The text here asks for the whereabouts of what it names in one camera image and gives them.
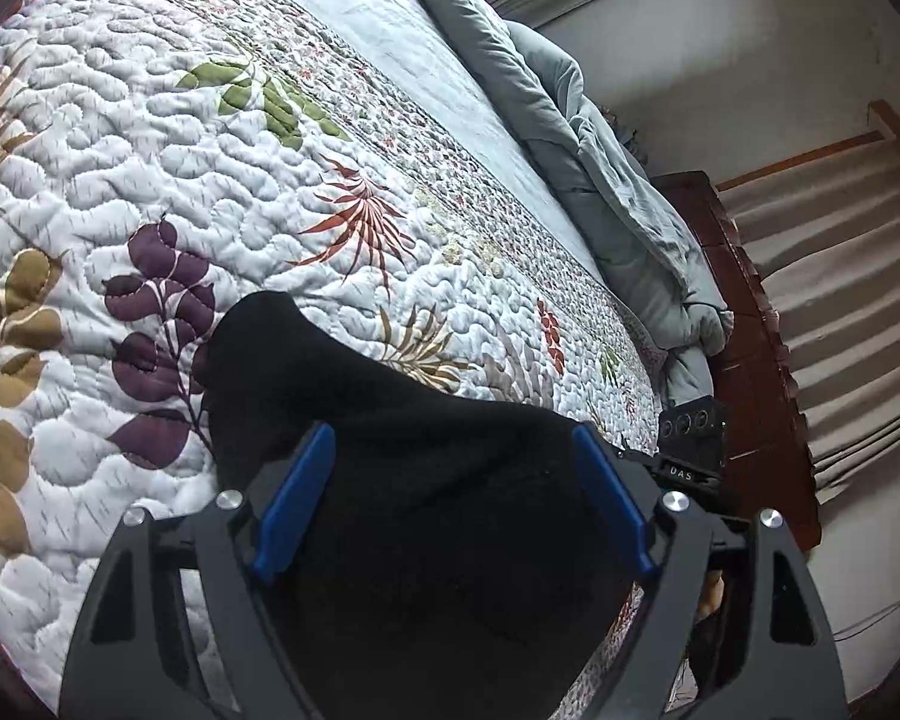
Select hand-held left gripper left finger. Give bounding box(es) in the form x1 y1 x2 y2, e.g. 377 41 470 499
60 422 337 720

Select floral quilted bedspread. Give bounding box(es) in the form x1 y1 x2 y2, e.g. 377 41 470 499
0 0 672 720

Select wooden trim strip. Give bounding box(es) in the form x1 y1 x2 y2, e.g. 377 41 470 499
717 99 900 193

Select black pants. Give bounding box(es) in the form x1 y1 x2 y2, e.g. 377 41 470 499
193 290 650 720

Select dark wooden headboard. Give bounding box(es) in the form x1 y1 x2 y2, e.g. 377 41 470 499
651 170 824 554

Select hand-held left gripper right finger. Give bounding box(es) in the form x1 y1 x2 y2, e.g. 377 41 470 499
572 422 850 720

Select thin wall cable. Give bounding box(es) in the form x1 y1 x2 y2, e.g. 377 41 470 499
831 586 900 640

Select grey-blue bunched comforter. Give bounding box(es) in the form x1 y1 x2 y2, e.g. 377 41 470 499
379 0 737 410

